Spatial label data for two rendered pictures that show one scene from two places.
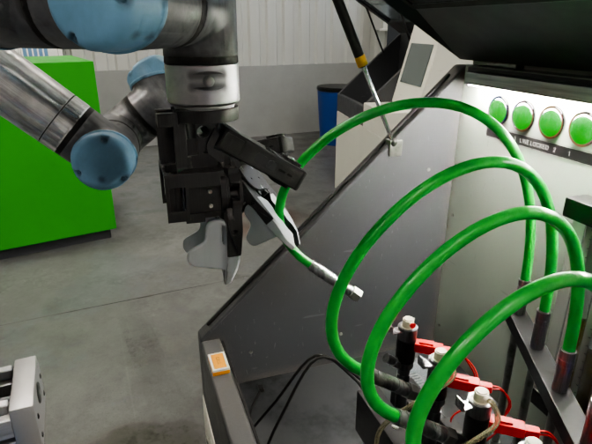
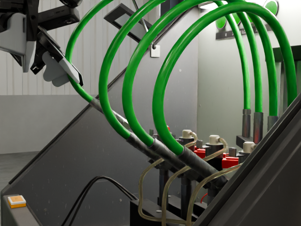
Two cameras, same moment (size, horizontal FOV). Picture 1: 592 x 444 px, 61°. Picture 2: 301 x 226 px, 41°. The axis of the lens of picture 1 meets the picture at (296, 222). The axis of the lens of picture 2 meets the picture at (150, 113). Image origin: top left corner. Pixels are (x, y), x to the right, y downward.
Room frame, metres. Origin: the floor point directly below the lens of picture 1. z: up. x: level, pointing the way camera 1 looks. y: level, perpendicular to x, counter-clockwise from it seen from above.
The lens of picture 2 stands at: (-0.14, -0.03, 1.21)
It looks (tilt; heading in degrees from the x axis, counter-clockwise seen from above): 4 degrees down; 352
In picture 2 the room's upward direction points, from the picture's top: 1 degrees clockwise
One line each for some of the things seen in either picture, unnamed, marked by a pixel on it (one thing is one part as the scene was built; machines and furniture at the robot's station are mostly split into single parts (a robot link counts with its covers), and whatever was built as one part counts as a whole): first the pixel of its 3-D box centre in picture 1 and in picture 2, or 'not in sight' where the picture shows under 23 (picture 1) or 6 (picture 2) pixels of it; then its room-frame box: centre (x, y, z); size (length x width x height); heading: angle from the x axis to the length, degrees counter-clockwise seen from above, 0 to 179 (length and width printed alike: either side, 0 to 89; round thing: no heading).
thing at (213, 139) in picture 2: (481, 400); (214, 144); (0.46, -0.21, 1.12); 0.02 x 0.02 x 0.03
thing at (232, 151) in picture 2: not in sight; (240, 151); (0.38, -0.23, 1.12); 0.03 x 0.02 x 0.01; 109
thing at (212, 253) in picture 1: (212, 255); (15, 42); (0.52, 0.10, 1.27); 0.06 x 0.03 x 0.09; 109
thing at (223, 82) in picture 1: (203, 86); not in sight; (0.53, 0.10, 1.46); 0.08 x 0.08 x 0.05
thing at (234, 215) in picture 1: (230, 218); (29, 13); (0.52, 0.07, 1.32); 0.05 x 0.02 x 0.09; 19
